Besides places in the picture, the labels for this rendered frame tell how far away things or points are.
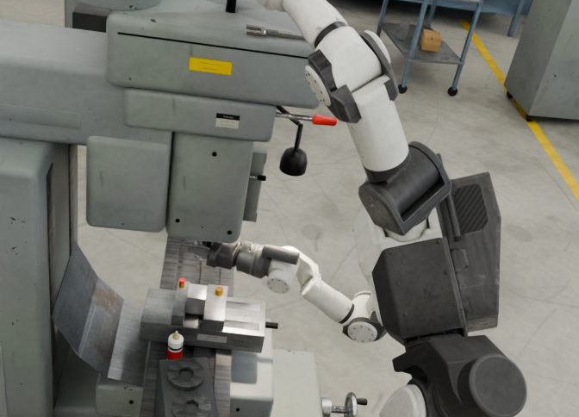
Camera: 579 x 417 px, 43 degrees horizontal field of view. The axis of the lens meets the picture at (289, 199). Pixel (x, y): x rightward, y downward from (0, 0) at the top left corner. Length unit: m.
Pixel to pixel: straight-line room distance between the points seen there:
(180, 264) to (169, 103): 0.91
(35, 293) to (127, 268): 1.98
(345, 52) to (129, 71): 0.55
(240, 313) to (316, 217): 2.25
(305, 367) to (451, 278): 1.04
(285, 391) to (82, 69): 1.20
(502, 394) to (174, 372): 0.79
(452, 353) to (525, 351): 2.51
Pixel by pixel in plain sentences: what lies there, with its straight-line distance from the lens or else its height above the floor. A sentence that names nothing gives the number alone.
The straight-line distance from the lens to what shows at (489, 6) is 8.23.
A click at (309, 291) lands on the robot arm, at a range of 1.93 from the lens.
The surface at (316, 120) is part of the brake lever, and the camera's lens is 1.65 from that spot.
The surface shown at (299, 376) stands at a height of 0.72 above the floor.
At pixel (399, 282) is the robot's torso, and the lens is 1.47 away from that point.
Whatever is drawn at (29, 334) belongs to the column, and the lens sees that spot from 1.95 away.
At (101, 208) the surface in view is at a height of 1.41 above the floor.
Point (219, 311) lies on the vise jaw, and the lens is 2.09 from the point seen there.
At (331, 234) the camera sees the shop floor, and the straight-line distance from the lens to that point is 4.23.
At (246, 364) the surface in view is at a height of 0.84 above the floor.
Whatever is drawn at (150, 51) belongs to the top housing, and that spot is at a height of 1.83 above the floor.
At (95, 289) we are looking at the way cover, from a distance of 2.26.
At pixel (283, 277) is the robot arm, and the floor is 1.26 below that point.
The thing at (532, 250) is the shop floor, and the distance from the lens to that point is 4.67.
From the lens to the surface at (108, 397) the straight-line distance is 2.17.
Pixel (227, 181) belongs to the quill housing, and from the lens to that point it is 1.74.
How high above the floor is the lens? 2.45
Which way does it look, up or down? 33 degrees down
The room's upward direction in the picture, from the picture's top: 11 degrees clockwise
